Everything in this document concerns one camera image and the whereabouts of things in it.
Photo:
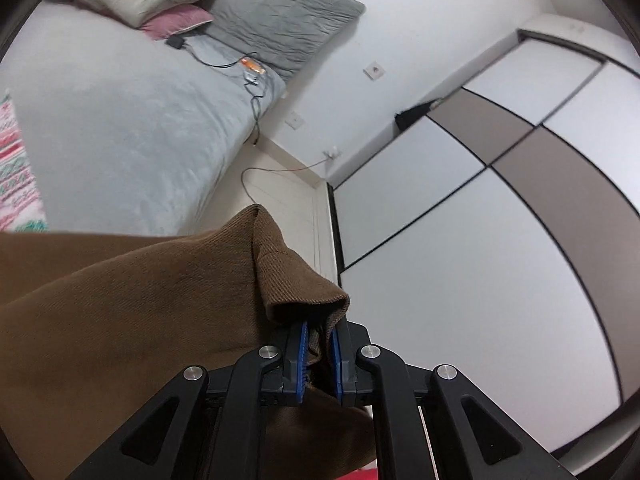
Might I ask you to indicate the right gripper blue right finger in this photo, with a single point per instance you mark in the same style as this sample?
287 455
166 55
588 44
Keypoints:
344 363

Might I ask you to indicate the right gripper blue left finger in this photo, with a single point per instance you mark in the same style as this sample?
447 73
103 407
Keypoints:
294 364

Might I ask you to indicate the brown coat with fur collar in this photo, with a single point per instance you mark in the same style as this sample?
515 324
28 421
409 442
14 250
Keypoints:
92 326

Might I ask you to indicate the red plastic stool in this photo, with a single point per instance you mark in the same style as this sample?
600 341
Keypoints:
362 474

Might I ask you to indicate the white grey sliding wardrobe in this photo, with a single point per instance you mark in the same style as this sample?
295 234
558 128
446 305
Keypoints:
500 232

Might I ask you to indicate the light blue bed sheet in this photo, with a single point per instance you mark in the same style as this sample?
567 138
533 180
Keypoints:
125 134

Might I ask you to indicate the patterned pink green blanket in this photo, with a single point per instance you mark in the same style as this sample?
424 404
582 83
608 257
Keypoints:
21 204

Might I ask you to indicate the grey quilted headboard cushion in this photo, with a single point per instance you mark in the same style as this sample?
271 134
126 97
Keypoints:
285 34

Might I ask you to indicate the pink small pillow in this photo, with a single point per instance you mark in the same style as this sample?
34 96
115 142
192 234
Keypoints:
176 21

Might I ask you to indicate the white wall socket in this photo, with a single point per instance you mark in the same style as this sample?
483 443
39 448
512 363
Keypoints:
374 71

